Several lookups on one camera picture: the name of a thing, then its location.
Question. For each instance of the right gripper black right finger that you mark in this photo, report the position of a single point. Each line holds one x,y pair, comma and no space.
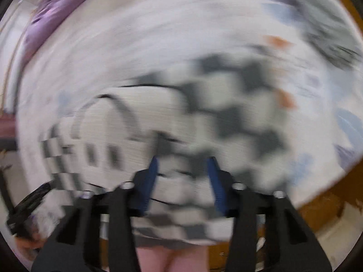
290,244

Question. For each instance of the grey white checkered knit sweater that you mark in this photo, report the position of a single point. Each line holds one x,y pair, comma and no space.
221,105

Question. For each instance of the white patterned fleece blanket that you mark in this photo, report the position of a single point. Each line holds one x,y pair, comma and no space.
102,43

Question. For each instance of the purple pink quilt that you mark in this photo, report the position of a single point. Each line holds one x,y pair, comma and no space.
49,14

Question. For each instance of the grey folded garment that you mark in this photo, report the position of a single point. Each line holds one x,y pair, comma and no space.
326,30

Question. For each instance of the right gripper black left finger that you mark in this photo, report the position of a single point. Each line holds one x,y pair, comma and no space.
74,245

